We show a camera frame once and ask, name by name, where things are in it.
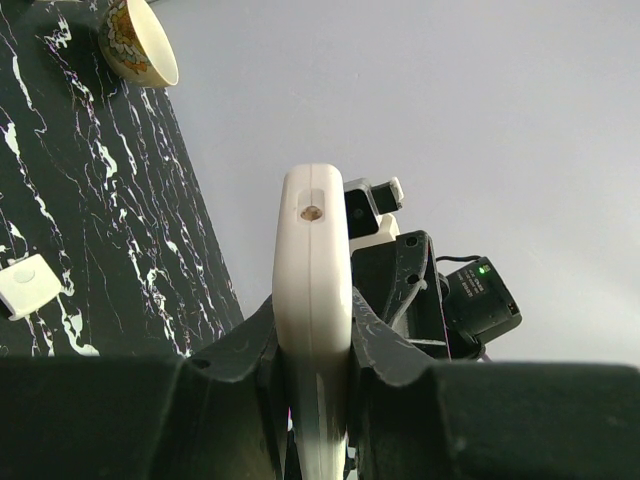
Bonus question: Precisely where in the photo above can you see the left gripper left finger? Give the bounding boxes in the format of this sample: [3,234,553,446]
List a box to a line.
[1,302,285,479]

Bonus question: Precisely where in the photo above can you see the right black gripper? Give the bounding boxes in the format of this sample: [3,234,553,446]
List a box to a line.
[351,230,483,360]

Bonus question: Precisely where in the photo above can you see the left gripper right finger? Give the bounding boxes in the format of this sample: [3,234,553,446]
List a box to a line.
[348,294,639,479]

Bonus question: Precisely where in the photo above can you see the white remote control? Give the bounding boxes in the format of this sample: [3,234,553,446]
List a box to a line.
[272,164,352,479]

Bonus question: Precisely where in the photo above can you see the white battery cover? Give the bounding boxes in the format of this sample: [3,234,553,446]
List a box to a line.
[1,254,62,321]

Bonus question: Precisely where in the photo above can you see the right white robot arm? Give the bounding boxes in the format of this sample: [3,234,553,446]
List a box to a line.
[351,230,522,360]

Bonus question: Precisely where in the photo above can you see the cream floral small bowl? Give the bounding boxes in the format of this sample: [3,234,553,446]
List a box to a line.
[98,0,179,88]

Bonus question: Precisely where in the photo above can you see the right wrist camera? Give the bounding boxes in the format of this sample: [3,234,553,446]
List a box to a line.
[344,177,404,253]

